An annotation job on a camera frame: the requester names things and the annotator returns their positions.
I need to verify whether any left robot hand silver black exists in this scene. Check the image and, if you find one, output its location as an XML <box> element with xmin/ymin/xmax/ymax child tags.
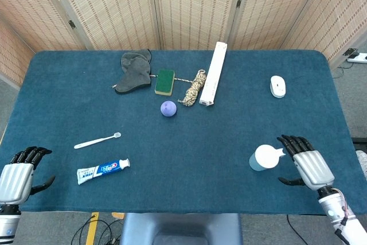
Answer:
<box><xmin>0</xmin><ymin>146</ymin><xmax>56</xmax><ymax>205</ymax></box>

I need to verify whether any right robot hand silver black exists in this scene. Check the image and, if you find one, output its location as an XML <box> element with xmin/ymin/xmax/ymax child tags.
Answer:
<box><xmin>276</xmin><ymin>134</ymin><xmax>335</xmax><ymax>191</ymax></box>

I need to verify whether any light blue cup white handle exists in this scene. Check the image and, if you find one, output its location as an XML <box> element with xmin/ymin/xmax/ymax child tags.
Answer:
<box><xmin>248</xmin><ymin>144</ymin><xmax>287</xmax><ymax>172</ymax></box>

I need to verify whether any white toothbrush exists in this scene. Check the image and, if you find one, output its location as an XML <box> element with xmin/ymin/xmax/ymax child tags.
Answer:
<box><xmin>73</xmin><ymin>132</ymin><xmax>122</xmax><ymax>150</ymax></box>

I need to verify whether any blue white toothpaste tube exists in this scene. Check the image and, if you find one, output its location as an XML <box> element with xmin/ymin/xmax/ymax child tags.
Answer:
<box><xmin>76</xmin><ymin>158</ymin><xmax>131</xmax><ymax>185</ymax></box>

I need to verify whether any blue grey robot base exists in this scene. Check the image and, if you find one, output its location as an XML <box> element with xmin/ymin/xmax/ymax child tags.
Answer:
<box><xmin>119</xmin><ymin>212</ymin><xmax>244</xmax><ymax>245</ymax></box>

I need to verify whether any white computer mouse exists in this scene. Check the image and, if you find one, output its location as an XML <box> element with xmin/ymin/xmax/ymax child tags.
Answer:
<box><xmin>270</xmin><ymin>75</ymin><xmax>287</xmax><ymax>99</ymax></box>

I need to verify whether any yellow floor tape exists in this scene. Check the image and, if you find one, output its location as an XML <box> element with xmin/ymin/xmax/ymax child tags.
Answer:
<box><xmin>85</xmin><ymin>212</ymin><xmax>100</xmax><ymax>245</ymax></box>

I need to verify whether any blue table cloth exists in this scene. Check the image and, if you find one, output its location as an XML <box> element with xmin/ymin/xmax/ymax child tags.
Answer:
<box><xmin>0</xmin><ymin>49</ymin><xmax>359</xmax><ymax>216</ymax></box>

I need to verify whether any white power strip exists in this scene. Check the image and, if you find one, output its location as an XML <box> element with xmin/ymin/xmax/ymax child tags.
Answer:
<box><xmin>346</xmin><ymin>52</ymin><xmax>367</xmax><ymax>64</ymax></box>

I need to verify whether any long white cardboard box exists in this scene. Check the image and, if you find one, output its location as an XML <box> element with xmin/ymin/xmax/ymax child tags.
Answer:
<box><xmin>199</xmin><ymin>41</ymin><xmax>228</xmax><ymax>107</ymax></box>

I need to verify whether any purple ball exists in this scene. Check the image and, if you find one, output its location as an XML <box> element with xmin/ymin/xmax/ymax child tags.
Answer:
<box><xmin>160</xmin><ymin>100</ymin><xmax>178</xmax><ymax>118</ymax></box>

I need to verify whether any grey cloth glove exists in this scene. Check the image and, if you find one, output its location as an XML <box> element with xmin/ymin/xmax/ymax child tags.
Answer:
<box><xmin>112</xmin><ymin>49</ymin><xmax>153</xmax><ymax>95</ymax></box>

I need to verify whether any green yellow sponge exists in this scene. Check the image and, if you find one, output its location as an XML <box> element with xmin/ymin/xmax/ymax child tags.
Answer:
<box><xmin>154</xmin><ymin>68</ymin><xmax>176</xmax><ymax>96</ymax></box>

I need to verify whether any woven folding screen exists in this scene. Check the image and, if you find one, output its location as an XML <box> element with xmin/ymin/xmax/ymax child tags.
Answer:
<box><xmin>0</xmin><ymin>0</ymin><xmax>367</xmax><ymax>87</ymax></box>

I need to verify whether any black floor cable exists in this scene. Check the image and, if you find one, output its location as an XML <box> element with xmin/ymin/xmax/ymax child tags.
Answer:
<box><xmin>286</xmin><ymin>215</ymin><xmax>309</xmax><ymax>245</ymax></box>
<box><xmin>71</xmin><ymin>213</ymin><xmax>121</xmax><ymax>245</ymax></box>

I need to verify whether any coiled beige braided rope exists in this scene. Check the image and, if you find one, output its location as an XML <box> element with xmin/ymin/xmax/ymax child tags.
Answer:
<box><xmin>174</xmin><ymin>69</ymin><xmax>207</xmax><ymax>108</ymax></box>

